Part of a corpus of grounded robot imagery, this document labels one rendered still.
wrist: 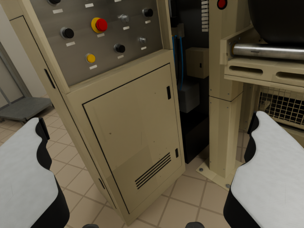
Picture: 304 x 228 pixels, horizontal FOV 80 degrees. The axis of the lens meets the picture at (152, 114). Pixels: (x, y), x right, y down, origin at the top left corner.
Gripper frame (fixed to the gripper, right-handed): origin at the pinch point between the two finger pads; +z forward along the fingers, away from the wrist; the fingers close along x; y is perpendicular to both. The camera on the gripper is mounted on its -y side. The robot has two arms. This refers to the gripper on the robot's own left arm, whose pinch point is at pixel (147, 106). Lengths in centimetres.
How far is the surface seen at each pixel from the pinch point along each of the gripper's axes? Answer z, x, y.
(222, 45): 63, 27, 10
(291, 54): 49, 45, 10
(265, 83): 51, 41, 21
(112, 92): 57, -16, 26
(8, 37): 281, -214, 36
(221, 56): 63, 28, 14
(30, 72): 285, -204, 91
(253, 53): 58, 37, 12
